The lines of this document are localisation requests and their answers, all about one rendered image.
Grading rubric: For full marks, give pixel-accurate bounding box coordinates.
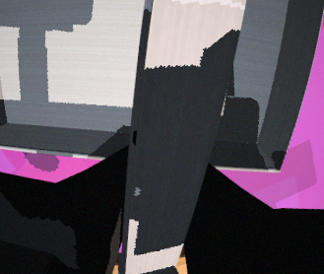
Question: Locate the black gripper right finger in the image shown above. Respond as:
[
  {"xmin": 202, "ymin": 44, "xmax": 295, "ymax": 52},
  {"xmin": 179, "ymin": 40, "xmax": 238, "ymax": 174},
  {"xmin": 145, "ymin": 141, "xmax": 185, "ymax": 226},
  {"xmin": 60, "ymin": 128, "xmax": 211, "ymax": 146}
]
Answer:
[{"xmin": 184, "ymin": 164, "xmax": 324, "ymax": 274}]

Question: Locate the light wooden board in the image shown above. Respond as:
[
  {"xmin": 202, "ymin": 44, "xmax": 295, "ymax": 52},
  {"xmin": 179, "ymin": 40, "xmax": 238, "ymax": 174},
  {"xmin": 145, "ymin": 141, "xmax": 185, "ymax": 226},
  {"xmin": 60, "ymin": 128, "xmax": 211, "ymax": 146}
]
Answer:
[{"xmin": 111, "ymin": 248, "xmax": 188, "ymax": 274}]

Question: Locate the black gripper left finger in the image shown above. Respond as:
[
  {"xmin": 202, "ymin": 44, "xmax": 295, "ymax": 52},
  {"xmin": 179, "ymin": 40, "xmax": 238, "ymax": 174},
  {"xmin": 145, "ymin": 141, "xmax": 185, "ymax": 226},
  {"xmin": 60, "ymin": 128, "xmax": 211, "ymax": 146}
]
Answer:
[{"xmin": 0, "ymin": 145, "xmax": 129, "ymax": 274}]

